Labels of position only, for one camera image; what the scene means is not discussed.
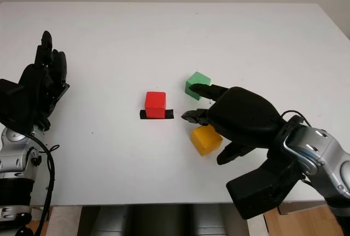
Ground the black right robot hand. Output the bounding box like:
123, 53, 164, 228
180, 82, 290, 165

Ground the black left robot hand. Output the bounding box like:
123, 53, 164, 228
17, 30, 71, 133

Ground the yellow wooden block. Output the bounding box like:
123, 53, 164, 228
190, 124, 224, 157

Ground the green wooden block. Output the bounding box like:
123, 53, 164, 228
185, 71, 212, 101

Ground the red wooden block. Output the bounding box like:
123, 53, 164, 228
144, 91, 167, 119

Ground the black tape strip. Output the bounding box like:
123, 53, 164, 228
139, 108, 175, 120

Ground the grey robot torso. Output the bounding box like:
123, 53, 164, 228
78, 204, 250, 236

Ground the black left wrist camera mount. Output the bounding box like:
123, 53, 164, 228
0, 78, 37, 128

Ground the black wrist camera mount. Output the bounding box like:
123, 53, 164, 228
0, 78, 37, 128
226, 150, 305, 220

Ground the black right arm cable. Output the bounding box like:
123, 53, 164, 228
281, 110, 313, 128

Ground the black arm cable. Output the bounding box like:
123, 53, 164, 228
281, 110, 313, 128
24, 133, 60, 236

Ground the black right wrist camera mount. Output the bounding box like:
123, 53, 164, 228
226, 150, 305, 220

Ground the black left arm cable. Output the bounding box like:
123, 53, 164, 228
24, 133, 60, 236

